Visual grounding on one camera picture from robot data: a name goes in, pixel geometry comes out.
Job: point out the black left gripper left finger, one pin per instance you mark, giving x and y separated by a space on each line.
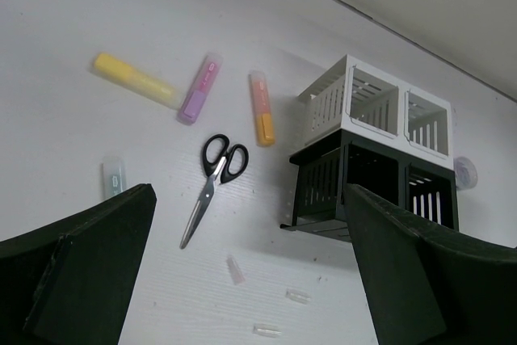
71 282

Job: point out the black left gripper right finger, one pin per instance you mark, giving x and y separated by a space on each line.
426 283

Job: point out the clear pink pen cap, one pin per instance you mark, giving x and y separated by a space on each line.
234 270

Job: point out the green highlighter marker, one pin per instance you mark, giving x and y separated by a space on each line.
114 177

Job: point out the black slotted organizer box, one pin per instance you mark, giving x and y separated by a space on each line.
341 158

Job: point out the white slotted organizer box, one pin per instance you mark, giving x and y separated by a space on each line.
361 99

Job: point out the yellow highlighter marker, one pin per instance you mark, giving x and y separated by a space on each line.
137 81

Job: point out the orange highlighter marker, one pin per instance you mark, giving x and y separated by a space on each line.
264 127

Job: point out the purple highlighter marker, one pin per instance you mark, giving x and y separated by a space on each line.
200 88

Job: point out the black handled scissors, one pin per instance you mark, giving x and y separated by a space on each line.
217 172

